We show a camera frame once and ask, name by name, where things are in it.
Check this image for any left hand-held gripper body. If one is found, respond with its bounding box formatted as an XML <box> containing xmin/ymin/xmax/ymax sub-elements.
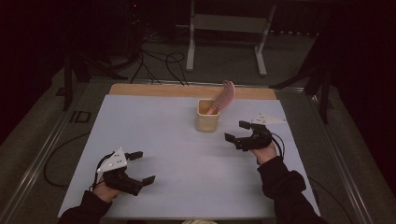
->
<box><xmin>96</xmin><ymin>147</ymin><xmax>144</xmax><ymax>197</ymax></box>

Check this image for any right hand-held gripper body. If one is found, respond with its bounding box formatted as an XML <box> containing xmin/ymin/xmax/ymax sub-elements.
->
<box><xmin>234</xmin><ymin>113</ymin><xmax>287</xmax><ymax>153</ymax></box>

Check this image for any beige square cup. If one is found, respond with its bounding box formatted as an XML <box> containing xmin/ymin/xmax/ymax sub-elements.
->
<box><xmin>195</xmin><ymin>98</ymin><xmax>220</xmax><ymax>133</ymax></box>

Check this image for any pink hairbrush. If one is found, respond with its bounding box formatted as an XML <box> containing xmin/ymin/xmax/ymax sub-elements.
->
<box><xmin>205</xmin><ymin>79</ymin><xmax>236</xmax><ymax>116</ymax></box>

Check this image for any person's right hand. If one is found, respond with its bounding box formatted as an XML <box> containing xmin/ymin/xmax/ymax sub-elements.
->
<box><xmin>249</xmin><ymin>142</ymin><xmax>278</xmax><ymax>166</ymax></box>

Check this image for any person's left hand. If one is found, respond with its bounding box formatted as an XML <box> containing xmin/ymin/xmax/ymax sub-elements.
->
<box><xmin>92</xmin><ymin>182</ymin><xmax>121</xmax><ymax>203</ymax></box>

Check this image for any white table cover sheet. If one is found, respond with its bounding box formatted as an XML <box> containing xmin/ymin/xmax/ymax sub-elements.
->
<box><xmin>57</xmin><ymin>93</ymin><xmax>321</xmax><ymax>220</ymax></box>

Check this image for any pale rounded thing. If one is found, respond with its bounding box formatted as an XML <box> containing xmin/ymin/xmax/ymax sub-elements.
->
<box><xmin>180</xmin><ymin>218</ymin><xmax>219</xmax><ymax>224</ymax></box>

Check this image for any grey metal stand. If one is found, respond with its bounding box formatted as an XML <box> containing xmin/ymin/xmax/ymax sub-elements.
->
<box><xmin>185</xmin><ymin>0</ymin><xmax>278</xmax><ymax>77</ymax></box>

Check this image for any left hand-held gripper cable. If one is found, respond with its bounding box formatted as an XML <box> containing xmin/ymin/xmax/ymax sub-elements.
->
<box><xmin>89</xmin><ymin>151</ymin><xmax>117</xmax><ymax>192</ymax></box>

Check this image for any hand-held gripper cable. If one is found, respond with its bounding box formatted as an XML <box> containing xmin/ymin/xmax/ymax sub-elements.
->
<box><xmin>270</xmin><ymin>132</ymin><xmax>287</xmax><ymax>159</ymax></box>
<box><xmin>89</xmin><ymin>151</ymin><xmax>117</xmax><ymax>192</ymax></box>

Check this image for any right hand-held gripper cable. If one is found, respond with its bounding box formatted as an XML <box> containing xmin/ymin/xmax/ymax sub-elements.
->
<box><xmin>270</xmin><ymin>132</ymin><xmax>287</xmax><ymax>159</ymax></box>

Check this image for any black floor cable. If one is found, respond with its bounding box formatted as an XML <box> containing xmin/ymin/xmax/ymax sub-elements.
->
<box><xmin>307</xmin><ymin>176</ymin><xmax>356</xmax><ymax>224</ymax></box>
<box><xmin>43</xmin><ymin>132</ymin><xmax>92</xmax><ymax>189</ymax></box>

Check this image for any black floor cables bundle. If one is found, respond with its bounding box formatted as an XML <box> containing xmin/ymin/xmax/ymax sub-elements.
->
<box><xmin>130</xmin><ymin>29</ymin><xmax>190</xmax><ymax>87</ymax></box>

